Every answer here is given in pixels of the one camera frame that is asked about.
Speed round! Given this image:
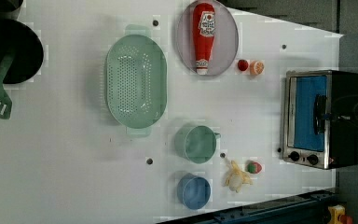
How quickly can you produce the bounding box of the black silver toaster oven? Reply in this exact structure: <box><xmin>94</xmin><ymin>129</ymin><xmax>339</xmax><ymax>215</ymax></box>
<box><xmin>282</xmin><ymin>70</ymin><xmax>358</xmax><ymax>170</ymax></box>

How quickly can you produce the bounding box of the yellow red clamp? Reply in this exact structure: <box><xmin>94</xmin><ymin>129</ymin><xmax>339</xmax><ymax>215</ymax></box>
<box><xmin>327</xmin><ymin>204</ymin><xmax>353</xmax><ymax>224</ymax></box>

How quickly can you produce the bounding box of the toy orange half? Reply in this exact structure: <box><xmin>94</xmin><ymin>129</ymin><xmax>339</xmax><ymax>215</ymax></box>
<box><xmin>250</xmin><ymin>61</ymin><xmax>264</xmax><ymax>76</ymax></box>

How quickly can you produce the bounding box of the toy strawberry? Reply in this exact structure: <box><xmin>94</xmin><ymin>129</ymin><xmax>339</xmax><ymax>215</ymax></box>
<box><xmin>247</xmin><ymin>161</ymin><xmax>262</xmax><ymax>174</ymax></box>

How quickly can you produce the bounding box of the red toy tomato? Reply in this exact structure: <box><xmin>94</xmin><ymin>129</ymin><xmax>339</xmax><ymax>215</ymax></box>
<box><xmin>237</xmin><ymin>60</ymin><xmax>249</xmax><ymax>72</ymax></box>

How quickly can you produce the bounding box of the peeled toy banana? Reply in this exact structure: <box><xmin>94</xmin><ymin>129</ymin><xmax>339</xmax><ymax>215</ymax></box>
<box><xmin>224</xmin><ymin>160</ymin><xmax>253</xmax><ymax>193</ymax></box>

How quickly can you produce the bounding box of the green cup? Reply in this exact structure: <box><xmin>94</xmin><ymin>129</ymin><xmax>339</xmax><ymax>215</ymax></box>
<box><xmin>174</xmin><ymin>125</ymin><xmax>221</xmax><ymax>164</ymax></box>

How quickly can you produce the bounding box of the blue cup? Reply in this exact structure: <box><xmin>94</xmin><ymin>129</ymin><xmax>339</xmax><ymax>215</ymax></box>
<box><xmin>176</xmin><ymin>173</ymin><xmax>212</xmax><ymax>210</ymax></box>

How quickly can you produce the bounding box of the red ketchup bottle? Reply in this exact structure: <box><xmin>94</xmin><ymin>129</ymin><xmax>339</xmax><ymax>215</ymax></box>
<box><xmin>192</xmin><ymin>3</ymin><xmax>215</xmax><ymax>75</ymax></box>

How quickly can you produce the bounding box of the green oval colander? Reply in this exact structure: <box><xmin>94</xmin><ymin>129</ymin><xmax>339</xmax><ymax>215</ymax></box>
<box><xmin>104</xmin><ymin>24</ymin><xmax>167</xmax><ymax>137</ymax></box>

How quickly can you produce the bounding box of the large black pot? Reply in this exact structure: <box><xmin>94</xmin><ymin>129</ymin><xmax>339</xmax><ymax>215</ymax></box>
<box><xmin>0</xmin><ymin>19</ymin><xmax>44</xmax><ymax>84</ymax></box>

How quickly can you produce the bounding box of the small black pot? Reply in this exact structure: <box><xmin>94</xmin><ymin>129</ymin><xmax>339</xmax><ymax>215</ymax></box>
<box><xmin>0</xmin><ymin>0</ymin><xmax>23</xmax><ymax>12</ymax></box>

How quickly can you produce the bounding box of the dark blue frame rail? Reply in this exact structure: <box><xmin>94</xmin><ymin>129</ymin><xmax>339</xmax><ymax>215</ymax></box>
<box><xmin>159</xmin><ymin>190</ymin><xmax>337</xmax><ymax>224</ymax></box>

